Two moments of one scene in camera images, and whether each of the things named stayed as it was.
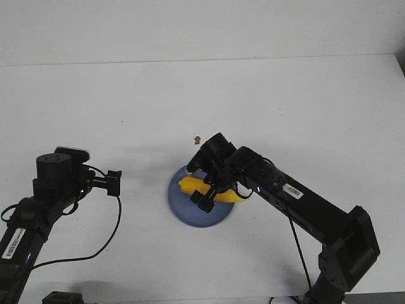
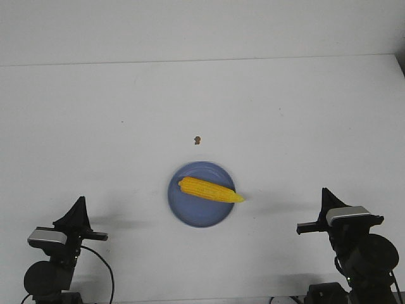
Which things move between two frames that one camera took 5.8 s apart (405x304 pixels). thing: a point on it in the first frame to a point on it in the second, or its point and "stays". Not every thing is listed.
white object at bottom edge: (282, 300) stays
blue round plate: (185, 208) stays
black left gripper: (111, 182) to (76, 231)
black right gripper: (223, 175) to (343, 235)
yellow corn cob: (188, 184) stays
